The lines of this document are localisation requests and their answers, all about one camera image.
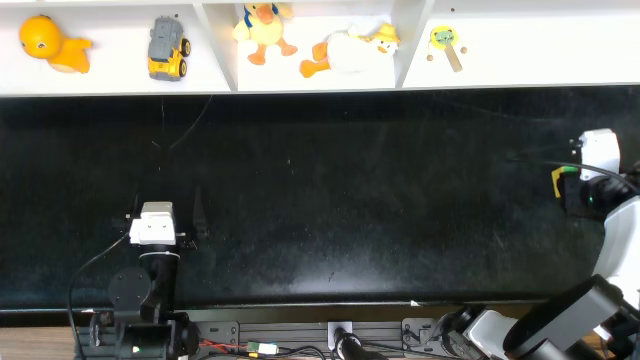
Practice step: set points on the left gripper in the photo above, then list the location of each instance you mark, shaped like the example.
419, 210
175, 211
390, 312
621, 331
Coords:
186, 241

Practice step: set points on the grey and yellow toy truck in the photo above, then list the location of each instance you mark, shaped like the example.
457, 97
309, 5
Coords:
165, 45

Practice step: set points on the orange rubber dinosaur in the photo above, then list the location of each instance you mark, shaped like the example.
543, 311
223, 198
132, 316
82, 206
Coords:
45, 42

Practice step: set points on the yellow wooden rattle drum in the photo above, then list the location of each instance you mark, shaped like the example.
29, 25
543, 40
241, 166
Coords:
444, 37

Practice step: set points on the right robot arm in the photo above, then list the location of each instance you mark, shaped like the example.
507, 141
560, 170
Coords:
620, 240

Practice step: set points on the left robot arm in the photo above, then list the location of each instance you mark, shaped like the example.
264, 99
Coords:
160, 280

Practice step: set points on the yellow plush duck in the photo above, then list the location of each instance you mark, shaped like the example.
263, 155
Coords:
265, 30

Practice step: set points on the white plush duck with hat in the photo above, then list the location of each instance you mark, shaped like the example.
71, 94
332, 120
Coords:
355, 52

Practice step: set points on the white shelf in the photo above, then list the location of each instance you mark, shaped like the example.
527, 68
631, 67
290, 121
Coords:
525, 65

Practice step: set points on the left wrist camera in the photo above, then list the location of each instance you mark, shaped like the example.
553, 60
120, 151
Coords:
154, 225

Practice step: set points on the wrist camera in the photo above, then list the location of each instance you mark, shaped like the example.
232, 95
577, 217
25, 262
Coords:
154, 225
599, 150

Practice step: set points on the mounting rail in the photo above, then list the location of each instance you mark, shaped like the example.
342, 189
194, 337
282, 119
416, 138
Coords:
300, 335

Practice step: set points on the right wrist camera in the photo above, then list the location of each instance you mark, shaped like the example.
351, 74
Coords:
599, 150

